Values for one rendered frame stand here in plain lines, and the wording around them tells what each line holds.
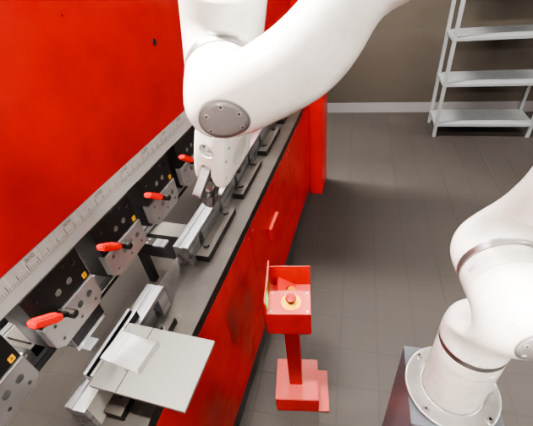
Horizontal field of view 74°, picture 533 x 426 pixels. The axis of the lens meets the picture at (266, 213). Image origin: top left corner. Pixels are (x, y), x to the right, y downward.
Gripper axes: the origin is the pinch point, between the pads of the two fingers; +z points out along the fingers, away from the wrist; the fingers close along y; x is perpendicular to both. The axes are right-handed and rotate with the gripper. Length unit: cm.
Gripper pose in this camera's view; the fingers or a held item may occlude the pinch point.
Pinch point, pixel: (222, 182)
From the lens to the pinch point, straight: 58.8
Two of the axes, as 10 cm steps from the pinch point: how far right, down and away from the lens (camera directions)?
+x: -9.2, -3.7, 1.1
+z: -1.1, 5.2, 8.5
